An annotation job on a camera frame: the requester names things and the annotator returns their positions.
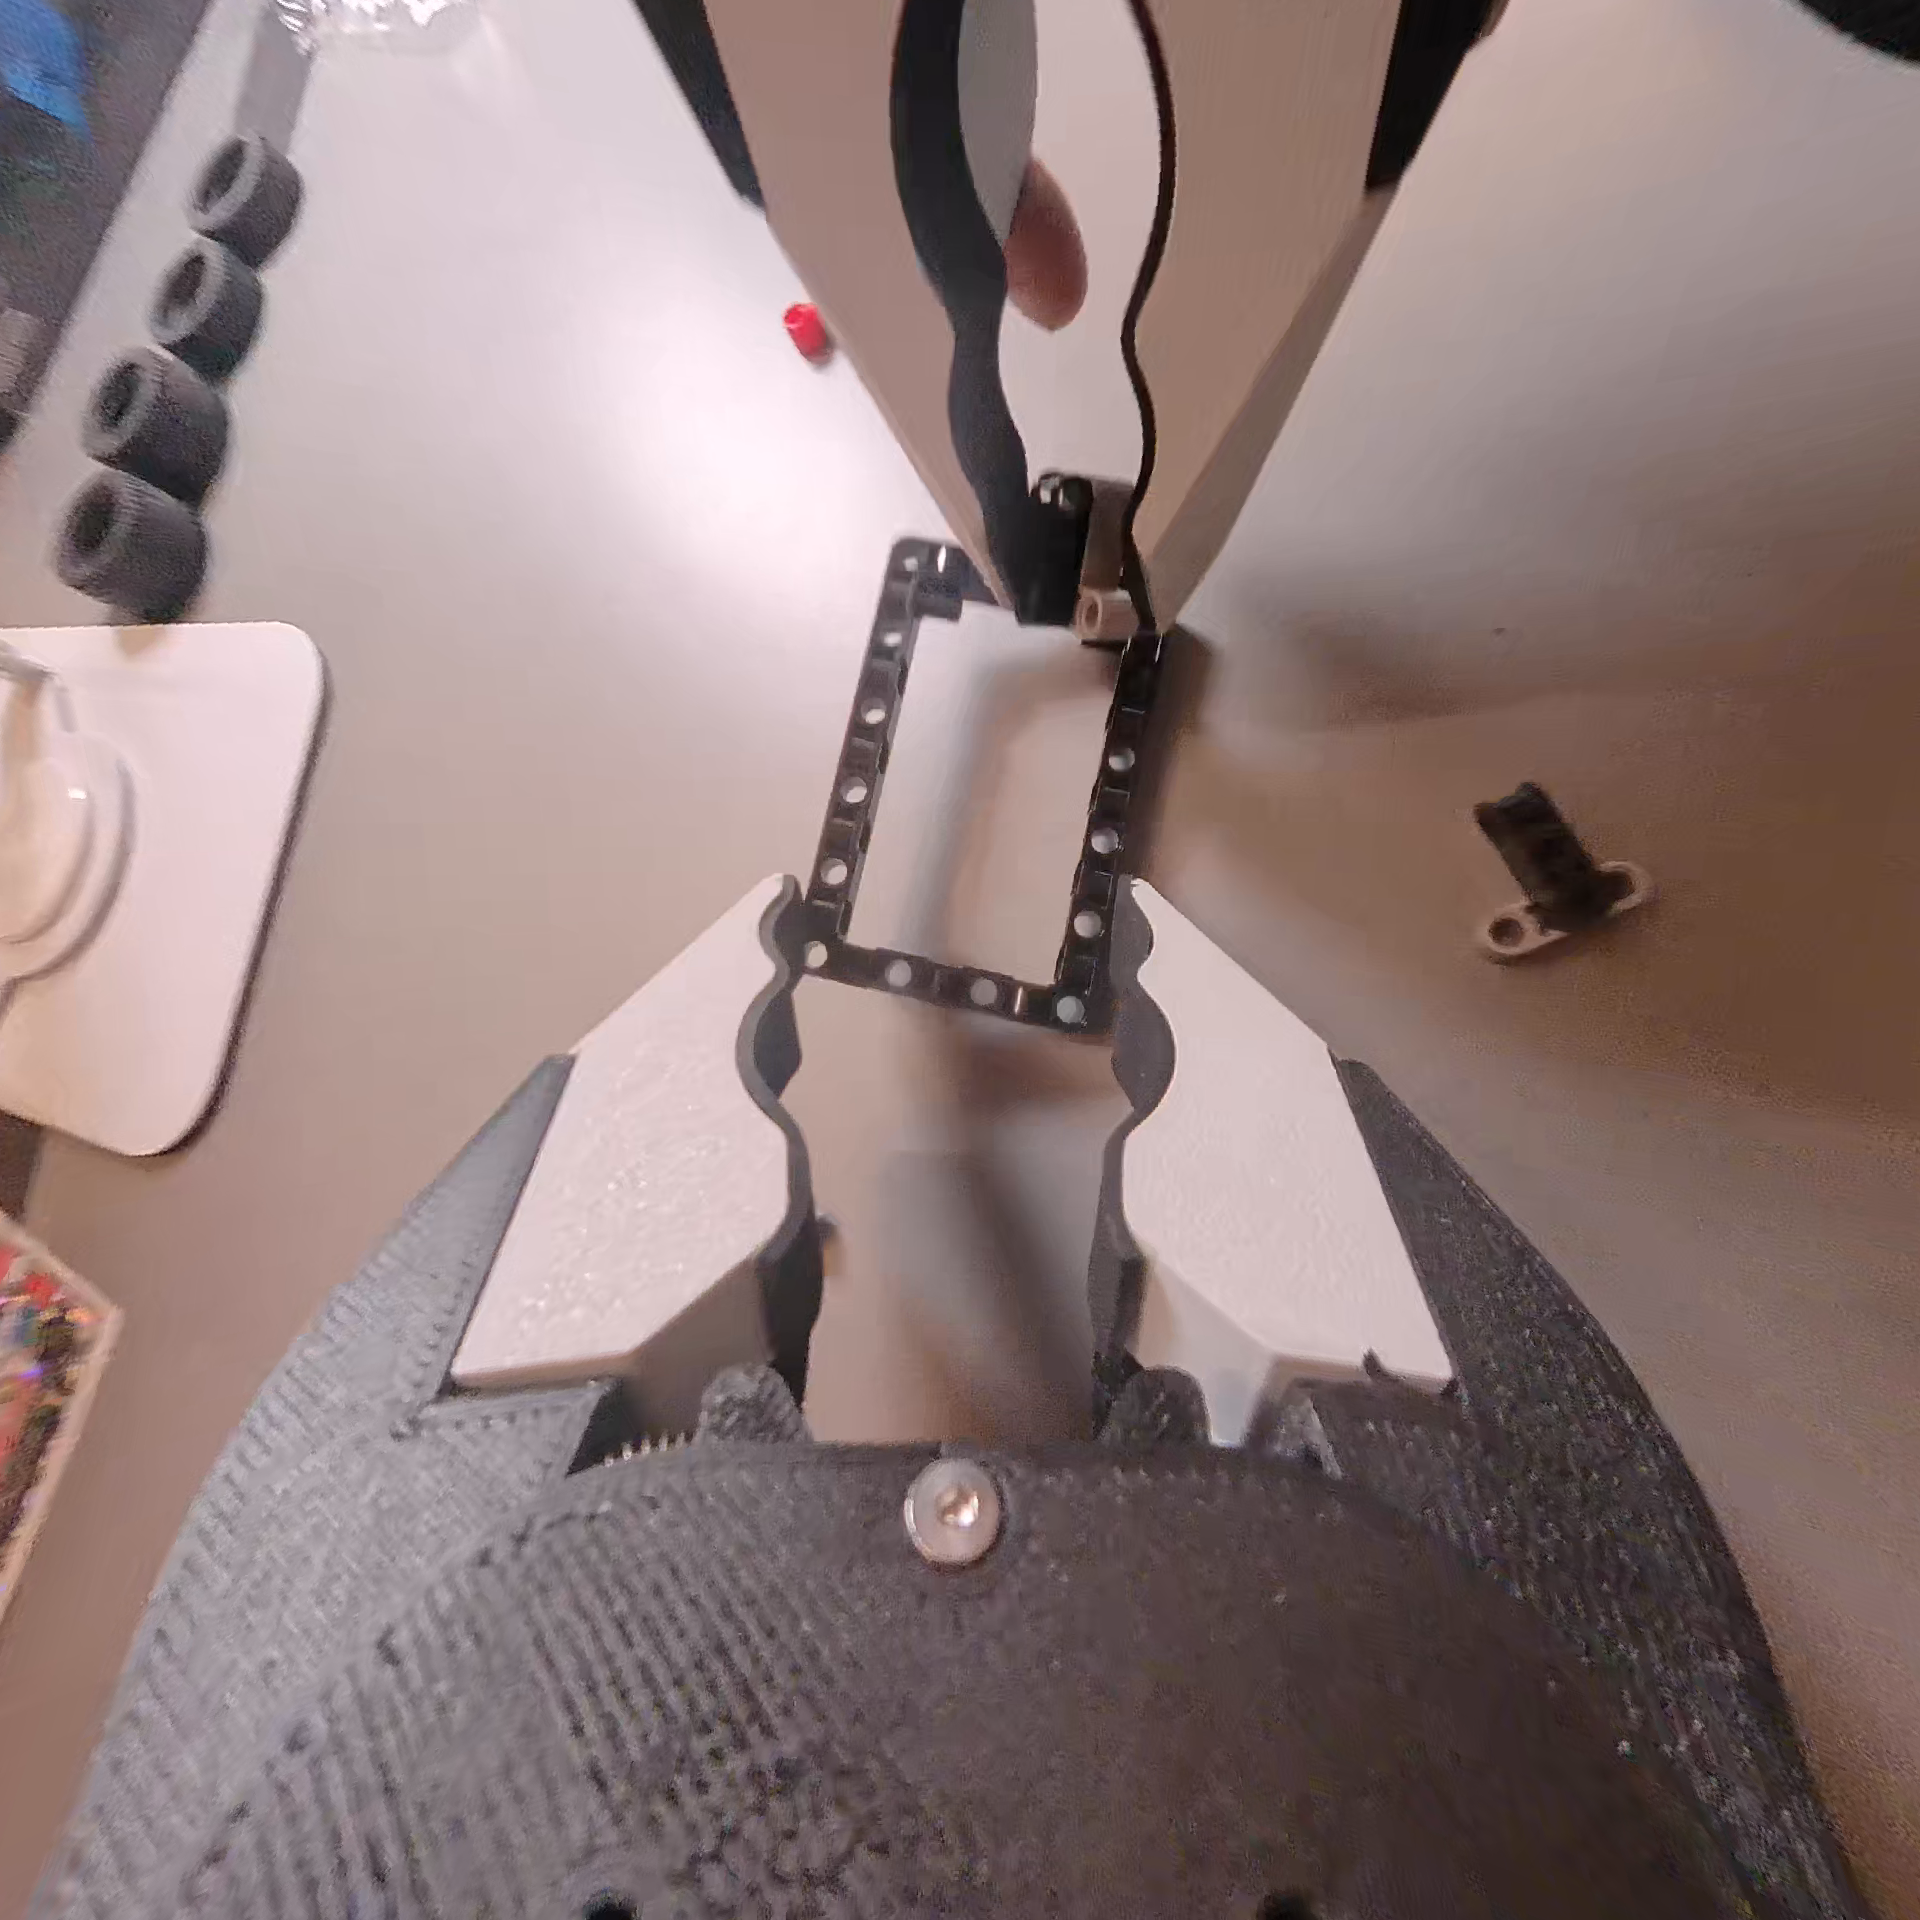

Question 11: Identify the black rectangular lego frame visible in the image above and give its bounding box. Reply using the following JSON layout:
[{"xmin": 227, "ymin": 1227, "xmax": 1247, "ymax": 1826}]
[{"xmin": 801, "ymin": 538, "xmax": 1168, "ymax": 1037}]

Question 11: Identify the black rubber lego tire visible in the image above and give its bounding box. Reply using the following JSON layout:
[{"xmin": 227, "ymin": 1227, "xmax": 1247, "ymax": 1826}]
[
  {"xmin": 186, "ymin": 132, "xmax": 306, "ymax": 269},
  {"xmin": 53, "ymin": 468, "xmax": 207, "ymax": 625},
  {"xmin": 80, "ymin": 348, "xmax": 230, "ymax": 506},
  {"xmin": 150, "ymin": 237, "xmax": 265, "ymax": 377}
]

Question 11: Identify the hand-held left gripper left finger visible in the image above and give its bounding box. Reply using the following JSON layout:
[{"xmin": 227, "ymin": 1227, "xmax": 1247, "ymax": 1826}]
[{"xmin": 448, "ymin": 874, "xmax": 824, "ymax": 1442}]

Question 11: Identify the grey and black lego assembly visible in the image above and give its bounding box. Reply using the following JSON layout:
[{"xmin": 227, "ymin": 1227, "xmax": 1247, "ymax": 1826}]
[{"xmin": 1474, "ymin": 780, "xmax": 1656, "ymax": 964}]

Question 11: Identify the grey lego connector assembly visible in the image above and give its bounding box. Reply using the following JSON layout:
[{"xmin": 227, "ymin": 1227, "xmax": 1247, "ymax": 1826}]
[{"xmin": 1031, "ymin": 468, "xmax": 1142, "ymax": 633}]

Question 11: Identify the car printed lego box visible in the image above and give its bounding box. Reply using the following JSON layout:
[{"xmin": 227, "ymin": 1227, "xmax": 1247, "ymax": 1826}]
[{"xmin": 0, "ymin": 0, "xmax": 213, "ymax": 452}]

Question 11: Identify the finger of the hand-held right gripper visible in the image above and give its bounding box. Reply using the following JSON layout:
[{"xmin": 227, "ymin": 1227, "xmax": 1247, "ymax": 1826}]
[
  {"xmin": 701, "ymin": 0, "xmax": 1087, "ymax": 629},
  {"xmin": 1118, "ymin": 0, "xmax": 1407, "ymax": 641}
]

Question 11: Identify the empty clear plastic bag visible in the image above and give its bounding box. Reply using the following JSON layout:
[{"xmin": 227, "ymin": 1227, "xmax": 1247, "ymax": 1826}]
[{"xmin": 269, "ymin": 0, "xmax": 482, "ymax": 55}]

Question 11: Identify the person's right hand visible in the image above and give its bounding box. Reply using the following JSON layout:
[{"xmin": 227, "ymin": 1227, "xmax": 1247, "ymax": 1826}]
[{"xmin": 1001, "ymin": 157, "xmax": 1087, "ymax": 329}]

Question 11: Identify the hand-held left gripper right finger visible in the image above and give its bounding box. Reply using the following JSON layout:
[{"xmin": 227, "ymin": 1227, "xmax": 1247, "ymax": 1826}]
[{"xmin": 1087, "ymin": 874, "xmax": 1455, "ymax": 1449}]

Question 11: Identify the lego instruction booklet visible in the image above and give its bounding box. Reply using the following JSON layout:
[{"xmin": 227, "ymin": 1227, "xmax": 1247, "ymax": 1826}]
[{"xmin": 0, "ymin": 1211, "xmax": 126, "ymax": 1623}]

